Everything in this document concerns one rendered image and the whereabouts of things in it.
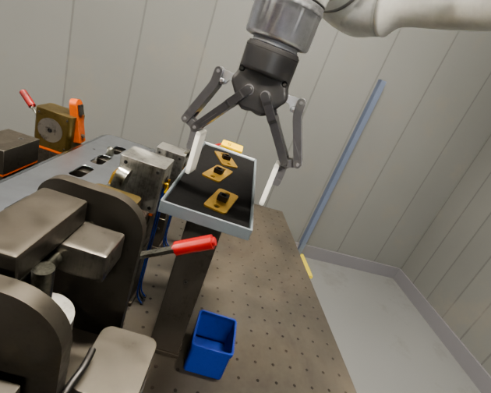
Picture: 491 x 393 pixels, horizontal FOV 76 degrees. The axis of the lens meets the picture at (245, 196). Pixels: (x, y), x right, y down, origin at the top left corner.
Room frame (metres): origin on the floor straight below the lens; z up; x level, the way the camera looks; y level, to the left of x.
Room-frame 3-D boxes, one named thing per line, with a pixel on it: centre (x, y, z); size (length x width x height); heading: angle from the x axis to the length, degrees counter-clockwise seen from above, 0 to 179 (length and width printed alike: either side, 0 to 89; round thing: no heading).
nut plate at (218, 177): (0.58, 0.07, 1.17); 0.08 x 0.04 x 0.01; 171
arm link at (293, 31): (0.47, 0.03, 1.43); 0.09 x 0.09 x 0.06
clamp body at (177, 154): (0.92, 0.25, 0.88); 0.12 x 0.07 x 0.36; 95
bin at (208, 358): (0.56, -0.05, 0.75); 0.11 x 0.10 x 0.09; 5
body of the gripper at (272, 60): (0.47, 0.03, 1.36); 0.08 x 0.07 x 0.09; 84
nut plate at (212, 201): (0.47, 0.03, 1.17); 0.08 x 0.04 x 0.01; 174
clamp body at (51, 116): (0.88, 0.62, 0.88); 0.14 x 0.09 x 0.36; 95
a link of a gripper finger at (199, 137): (0.47, 0.10, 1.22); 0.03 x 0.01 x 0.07; 174
